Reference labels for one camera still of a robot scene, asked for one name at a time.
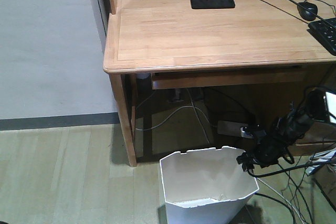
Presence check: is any wooden keyboard drawer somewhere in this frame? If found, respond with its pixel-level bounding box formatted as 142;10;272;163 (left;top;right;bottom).
151;66;308;90

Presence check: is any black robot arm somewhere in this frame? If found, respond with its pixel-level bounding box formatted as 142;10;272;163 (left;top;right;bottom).
236;86;335;172

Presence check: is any white cable under desk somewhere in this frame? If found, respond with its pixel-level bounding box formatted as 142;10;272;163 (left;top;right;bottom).
135;89;215;143

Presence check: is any white plastic trash bin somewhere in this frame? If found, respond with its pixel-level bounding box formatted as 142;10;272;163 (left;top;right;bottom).
160;146;259;223

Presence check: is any black computer mouse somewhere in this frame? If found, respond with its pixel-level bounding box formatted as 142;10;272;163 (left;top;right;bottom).
297;2;318;21

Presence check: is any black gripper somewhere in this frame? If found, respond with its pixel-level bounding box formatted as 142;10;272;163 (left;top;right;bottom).
236;129;288;172

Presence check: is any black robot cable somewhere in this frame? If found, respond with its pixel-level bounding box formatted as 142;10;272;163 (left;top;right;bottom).
246;161;336;178

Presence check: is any wooden desk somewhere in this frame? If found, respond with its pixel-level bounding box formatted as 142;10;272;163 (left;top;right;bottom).
103;0;335;166

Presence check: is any black keyboard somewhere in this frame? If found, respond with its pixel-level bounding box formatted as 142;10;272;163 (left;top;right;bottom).
308;18;335;56

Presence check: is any grey power strip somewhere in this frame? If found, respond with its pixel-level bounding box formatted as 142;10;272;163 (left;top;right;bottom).
217;121;248;137

